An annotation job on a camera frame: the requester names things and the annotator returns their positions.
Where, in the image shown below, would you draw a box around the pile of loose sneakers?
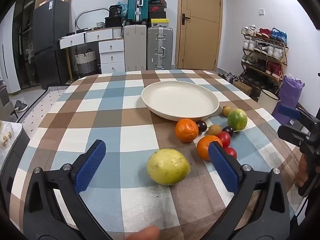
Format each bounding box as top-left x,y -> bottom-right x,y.
218,72 -> 235,83

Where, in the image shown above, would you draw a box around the orange mandarin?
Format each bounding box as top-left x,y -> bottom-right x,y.
175,118 -> 199,143
197,135 -> 223,161

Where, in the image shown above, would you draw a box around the purple bag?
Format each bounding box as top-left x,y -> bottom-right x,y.
272,75 -> 304,125

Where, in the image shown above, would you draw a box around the beige suitcase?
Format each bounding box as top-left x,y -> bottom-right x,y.
124,24 -> 147,72

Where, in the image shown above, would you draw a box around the teal suitcase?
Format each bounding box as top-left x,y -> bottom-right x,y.
127,0 -> 150,23

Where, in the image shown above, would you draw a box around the wooden shoe rack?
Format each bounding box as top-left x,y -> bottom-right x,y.
240,34 -> 289,98

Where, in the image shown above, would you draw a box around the green citrus fruit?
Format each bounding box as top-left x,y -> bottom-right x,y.
227,108 -> 248,131

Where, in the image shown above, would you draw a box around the person's left hand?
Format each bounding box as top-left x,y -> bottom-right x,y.
124,225 -> 160,240

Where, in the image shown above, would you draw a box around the silver hoop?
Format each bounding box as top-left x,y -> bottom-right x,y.
75,8 -> 109,30

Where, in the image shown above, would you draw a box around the woven laundry basket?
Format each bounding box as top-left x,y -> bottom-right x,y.
74,50 -> 97,74

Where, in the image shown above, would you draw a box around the black bag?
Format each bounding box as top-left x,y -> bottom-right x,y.
104,4 -> 124,28

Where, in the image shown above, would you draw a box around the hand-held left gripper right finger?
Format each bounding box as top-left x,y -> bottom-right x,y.
200,141 -> 292,240

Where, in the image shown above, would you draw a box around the row of sneakers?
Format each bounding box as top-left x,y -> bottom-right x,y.
241,25 -> 288,78

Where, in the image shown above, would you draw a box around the person's right hand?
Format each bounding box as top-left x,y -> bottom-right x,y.
296,153 -> 310,188

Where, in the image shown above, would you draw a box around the large yellow fruit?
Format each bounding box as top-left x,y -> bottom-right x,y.
146,148 -> 191,186

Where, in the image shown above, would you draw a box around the white desk with drawers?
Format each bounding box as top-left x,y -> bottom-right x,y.
59,27 -> 125,74

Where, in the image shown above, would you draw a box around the red cherry tomato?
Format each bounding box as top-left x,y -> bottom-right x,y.
216,131 -> 231,148
223,147 -> 237,159

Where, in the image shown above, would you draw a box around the yellow and black shoe box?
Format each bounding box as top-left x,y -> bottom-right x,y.
147,18 -> 169,27

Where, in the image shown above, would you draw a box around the silver suitcase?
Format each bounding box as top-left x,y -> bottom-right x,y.
147,27 -> 174,70

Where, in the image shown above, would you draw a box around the white bucket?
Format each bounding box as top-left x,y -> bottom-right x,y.
257,89 -> 280,114

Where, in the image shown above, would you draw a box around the cream round plate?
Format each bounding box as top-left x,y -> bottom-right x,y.
141,81 -> 220,122

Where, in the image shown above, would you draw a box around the dark grey refrigerator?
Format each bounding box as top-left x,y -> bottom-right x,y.
32,0 -> 73,89

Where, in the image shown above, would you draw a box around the blue plastic bag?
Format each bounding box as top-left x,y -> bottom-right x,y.
116,1 -> 128,18

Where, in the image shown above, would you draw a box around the pair of grey slippers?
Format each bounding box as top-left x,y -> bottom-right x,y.
14,100 -> 29,113

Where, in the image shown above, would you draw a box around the dark open wardrobe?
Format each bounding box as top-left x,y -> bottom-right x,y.
12,0 -> 35,90

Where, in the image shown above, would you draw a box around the wooden door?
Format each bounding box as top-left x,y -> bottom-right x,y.
175,0 -> 223,70

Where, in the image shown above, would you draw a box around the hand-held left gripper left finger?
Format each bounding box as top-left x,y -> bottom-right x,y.
24,139 -> 110,240

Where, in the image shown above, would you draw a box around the checked tablecloth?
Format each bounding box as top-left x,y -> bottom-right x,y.
6,70 -> 304,240

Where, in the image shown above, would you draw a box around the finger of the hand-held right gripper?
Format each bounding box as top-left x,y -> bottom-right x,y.
277,124 -> 313,147
278,105 -> 320,130

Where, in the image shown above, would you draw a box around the patterned floor rug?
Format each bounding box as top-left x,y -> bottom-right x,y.
15,85 -> 70,130

